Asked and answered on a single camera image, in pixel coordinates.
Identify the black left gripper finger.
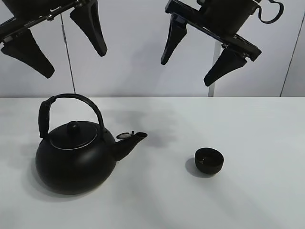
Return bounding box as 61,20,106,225
70,0,108,57
1,29,55,78

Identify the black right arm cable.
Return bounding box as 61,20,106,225
254,0,285,24

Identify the black kettle teapot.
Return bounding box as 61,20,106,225
35,94,148,195

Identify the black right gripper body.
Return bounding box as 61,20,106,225
165,0,262,61

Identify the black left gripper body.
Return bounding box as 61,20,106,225
0,0,90,43

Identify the small black teacup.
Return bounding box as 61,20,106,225
194,147,224,175

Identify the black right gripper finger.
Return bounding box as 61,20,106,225
161,14,187,65
203,48,247,87

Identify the white vertical wall post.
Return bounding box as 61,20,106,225
207,40,223,97

